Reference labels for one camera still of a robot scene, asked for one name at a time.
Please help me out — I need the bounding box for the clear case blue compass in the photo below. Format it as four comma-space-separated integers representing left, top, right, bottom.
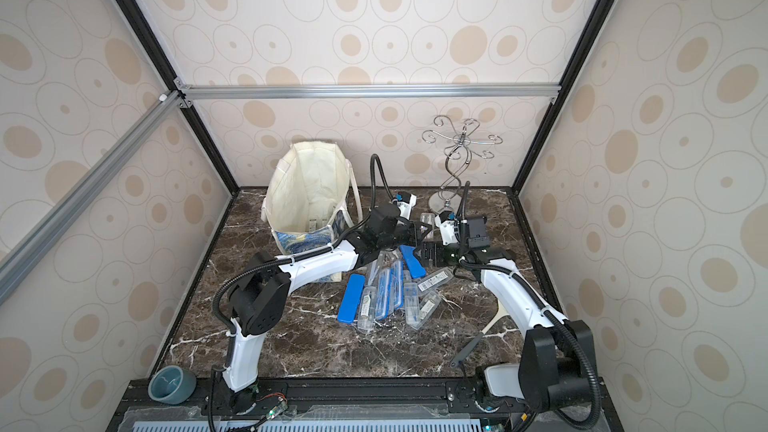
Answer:
389, 259, 405, 312
374, 267, 391, 321

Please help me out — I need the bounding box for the aluminium frame rail back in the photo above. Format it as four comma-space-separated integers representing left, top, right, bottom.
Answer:
180, 83, 561, 100

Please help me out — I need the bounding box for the aluminium frame rail left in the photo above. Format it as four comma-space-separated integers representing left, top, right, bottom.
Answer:
1, 91, 182, 302

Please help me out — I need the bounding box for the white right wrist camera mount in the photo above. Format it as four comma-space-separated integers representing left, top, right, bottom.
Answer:
435, 210, 459, 246

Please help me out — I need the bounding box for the clear case blue compass front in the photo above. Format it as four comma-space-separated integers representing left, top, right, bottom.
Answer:
374, 267, 391, 321

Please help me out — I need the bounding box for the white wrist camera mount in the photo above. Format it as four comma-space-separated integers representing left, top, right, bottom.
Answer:
435, 210, 459, 246
393, 192, 417, 220

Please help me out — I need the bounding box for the clear case with barcode label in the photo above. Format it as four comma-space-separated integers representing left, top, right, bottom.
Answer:
416, 267, 454, 297

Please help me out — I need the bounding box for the black corner frame post left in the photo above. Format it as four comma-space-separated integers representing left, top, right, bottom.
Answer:
115, 0, 240, 196

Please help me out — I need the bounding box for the black corner frame post right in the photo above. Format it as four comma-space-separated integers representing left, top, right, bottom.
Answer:
511, 0, 616, 197

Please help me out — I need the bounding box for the Starry Night canvas tote bag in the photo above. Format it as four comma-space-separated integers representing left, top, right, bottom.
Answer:
261, 141, 364, 255

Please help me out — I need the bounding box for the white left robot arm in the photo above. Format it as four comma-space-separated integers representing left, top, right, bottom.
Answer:
212, 203, 432, 393

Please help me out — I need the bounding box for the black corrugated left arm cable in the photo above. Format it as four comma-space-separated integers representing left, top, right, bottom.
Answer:
211, 153, 397, 337

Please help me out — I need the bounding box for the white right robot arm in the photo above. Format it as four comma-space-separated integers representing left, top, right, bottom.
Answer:
427, 212, 602, 430

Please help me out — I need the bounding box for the chrome jewelry stand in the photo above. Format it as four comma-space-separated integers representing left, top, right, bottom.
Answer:
421, 114, 504, 213

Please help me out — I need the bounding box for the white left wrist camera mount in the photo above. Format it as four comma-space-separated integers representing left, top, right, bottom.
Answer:
393, 192, 417, 220

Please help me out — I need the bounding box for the aluminium frame rail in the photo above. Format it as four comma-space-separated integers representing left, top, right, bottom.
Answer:
1, 91, 182, 302
180, 83, 561, 100

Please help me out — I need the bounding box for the clear case blue compass rear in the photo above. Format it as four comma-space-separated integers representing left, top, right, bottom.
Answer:
389, 259, 405, 312

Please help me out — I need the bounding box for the grey green bowl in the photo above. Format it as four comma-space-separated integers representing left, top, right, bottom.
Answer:
148, 365, 197, 405

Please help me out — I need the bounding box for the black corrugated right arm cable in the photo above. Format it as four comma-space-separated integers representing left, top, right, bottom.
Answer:
457, 179, 602, 431

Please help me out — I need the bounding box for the white spatula black handle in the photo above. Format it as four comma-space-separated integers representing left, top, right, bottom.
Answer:
450, 300, 508, 368

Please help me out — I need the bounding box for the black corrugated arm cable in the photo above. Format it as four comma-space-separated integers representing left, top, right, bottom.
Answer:
211, 153, 397, 337
457, 179, 602, 431

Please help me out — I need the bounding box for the black corner frame post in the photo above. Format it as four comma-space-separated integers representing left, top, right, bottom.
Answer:
511, 0, 616, 197
115, 0, 240, 196

